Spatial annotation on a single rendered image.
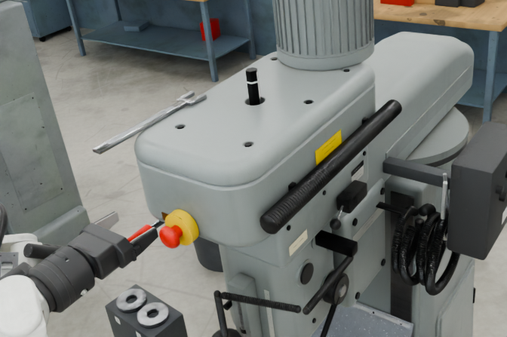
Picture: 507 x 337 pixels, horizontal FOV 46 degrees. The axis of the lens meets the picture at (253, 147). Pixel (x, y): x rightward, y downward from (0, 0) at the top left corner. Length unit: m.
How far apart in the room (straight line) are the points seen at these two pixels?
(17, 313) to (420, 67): 1.05
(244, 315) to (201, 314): 2.17
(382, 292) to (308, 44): 0.81
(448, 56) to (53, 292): 1.12
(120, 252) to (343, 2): 0.60
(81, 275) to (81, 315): 2.59
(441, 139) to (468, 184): 0.42
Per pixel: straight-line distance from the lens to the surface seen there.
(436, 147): 1.58
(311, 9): 1.15
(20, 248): 1.60
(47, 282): 1.03
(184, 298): 3.53
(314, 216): 1.12
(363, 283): 1.43
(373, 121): 1.17
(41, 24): 8.45
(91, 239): 1.10
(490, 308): 3.41
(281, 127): 0.99
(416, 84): 1.49
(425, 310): 1.74
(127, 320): 1.83
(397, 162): 1.37
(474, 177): 1.20
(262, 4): 6.48
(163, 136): 1.01
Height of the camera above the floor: 2.34
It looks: 29 degrees down
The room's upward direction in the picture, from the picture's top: 7 degrees counter-clockwise
